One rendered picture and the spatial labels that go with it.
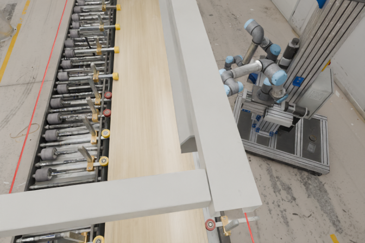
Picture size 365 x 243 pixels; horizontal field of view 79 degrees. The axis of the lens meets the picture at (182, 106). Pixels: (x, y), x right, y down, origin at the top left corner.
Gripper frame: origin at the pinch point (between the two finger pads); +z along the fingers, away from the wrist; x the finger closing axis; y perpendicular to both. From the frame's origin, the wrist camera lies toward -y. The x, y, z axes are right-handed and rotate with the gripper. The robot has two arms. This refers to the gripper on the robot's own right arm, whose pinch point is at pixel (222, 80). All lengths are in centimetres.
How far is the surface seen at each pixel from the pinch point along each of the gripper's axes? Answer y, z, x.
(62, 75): -187, -2, 27
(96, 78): -143, -14, 6
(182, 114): -73, -154, -143
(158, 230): -87, -7, -148
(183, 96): -72, -155, -139
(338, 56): 224, 48, 71
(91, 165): -143, -3, -89
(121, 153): -116, -7, -83
